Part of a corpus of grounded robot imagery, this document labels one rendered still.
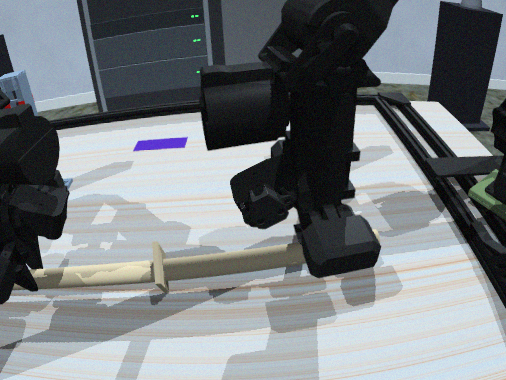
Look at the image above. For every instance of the long beige rail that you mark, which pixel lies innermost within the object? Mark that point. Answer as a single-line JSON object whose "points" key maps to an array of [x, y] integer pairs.
{"points": [[170, 269]]}

